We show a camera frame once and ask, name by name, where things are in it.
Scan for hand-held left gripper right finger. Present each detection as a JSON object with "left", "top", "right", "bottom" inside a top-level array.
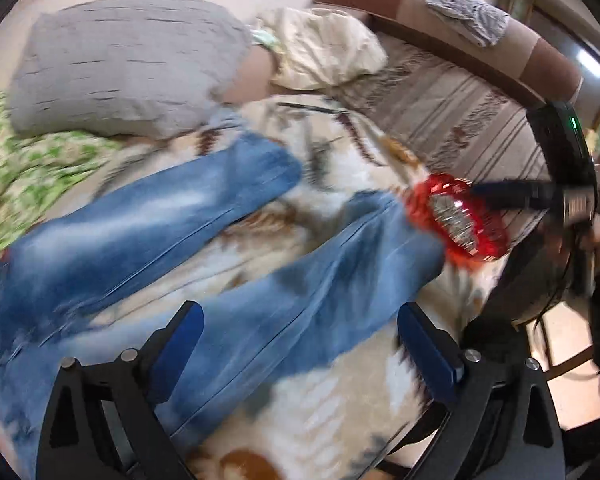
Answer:
[{"left": 398, "top": 302, "right": 566, "bottom": 480}]

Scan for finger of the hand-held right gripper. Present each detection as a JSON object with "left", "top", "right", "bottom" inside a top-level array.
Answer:
[{"left": 471, "top": 179, "right": 557, "bottom": 212}]

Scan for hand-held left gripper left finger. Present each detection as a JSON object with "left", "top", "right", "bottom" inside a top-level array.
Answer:
[{"left": 37, "top": 300, "right": 205, "bottom": 480}]

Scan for red plastic dish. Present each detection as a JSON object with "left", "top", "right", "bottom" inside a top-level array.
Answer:
[{"left": 405, "top": 173, "right": 511, "bottom": 264}]

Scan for blue denim pants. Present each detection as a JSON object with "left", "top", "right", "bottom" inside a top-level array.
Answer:
[{"left": 0, "top": 130, "right": 447, "bottom": 480}]

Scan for brown striped sofa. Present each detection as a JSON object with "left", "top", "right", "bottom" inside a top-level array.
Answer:
[{"left": 312, "top": 0, "right": 584, "bottom": 242}]

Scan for leaf printed blanket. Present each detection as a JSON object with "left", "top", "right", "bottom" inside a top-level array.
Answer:
[{"left": 0, "top": 94, "right": 532, "bottom": 480}]

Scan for wooden framed glass door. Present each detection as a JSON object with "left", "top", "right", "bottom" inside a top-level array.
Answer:
[{"left": 497, "top": 0, "right": 600, "bottom": 162}]

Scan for grey cloth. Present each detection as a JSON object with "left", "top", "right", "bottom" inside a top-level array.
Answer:
[{"left": 426, "top": 0, "right": 511, "bottom": 49}]

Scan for green patterned quilt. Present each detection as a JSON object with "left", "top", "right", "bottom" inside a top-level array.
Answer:
[{"left": 0, "top": 89, "right": 127, "bottom": 262}]

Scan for cream crumpled cloth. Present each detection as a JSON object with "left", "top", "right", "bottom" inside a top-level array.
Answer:
[{"left": 251, "top": 7, "right": 389, "bottom": 92}]

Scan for grey pillow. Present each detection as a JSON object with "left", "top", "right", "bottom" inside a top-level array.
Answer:
[{"left": 6, "top": 0, "right": 277, "bottom": 140}]

